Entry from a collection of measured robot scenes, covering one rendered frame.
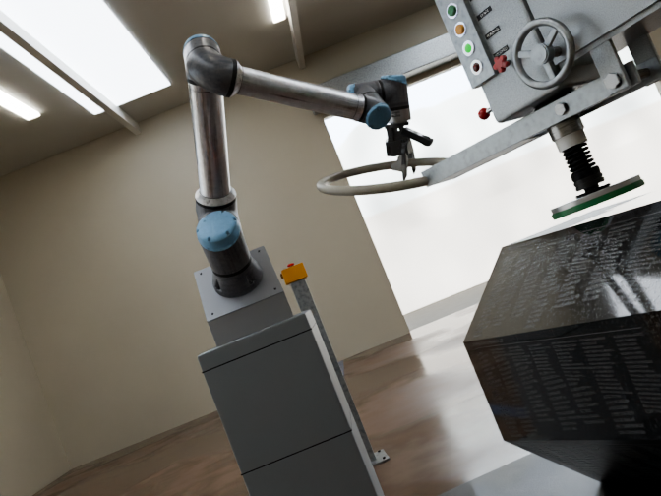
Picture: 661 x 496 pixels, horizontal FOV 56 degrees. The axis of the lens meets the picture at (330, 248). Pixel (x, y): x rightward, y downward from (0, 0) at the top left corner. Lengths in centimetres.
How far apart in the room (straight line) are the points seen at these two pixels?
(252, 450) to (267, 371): 27
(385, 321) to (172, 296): 285
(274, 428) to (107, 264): 679
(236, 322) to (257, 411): 32
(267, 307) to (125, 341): 656
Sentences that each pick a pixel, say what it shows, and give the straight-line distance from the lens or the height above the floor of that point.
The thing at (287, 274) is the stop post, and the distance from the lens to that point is 317.
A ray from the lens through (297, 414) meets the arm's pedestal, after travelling 215.
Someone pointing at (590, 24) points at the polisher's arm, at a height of 120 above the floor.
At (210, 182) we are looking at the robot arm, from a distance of 222.
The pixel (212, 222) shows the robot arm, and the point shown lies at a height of 126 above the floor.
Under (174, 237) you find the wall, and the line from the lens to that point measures 852.
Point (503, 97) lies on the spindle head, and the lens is 159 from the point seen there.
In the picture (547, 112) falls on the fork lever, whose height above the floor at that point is 108.
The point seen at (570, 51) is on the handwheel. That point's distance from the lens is 142.
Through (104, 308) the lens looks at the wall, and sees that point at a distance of 878.
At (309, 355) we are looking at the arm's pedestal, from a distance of 212.
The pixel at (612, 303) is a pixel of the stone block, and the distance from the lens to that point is 128.
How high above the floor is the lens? 88
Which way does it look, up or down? 4 degrees up
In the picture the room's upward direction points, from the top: 22 degrees counter-clockwise
